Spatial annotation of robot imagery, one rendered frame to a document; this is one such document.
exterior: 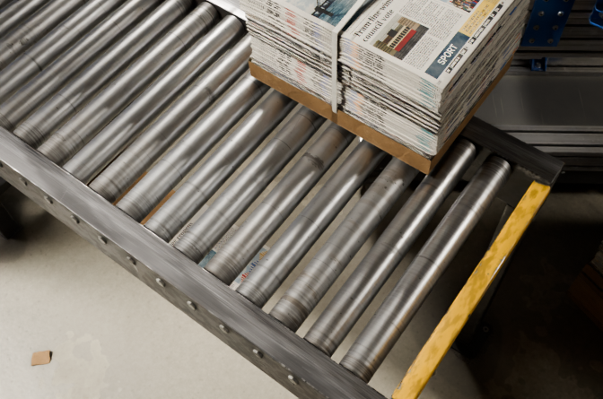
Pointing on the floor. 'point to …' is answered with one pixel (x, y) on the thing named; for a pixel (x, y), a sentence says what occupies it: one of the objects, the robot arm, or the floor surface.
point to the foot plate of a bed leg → (470, 355)
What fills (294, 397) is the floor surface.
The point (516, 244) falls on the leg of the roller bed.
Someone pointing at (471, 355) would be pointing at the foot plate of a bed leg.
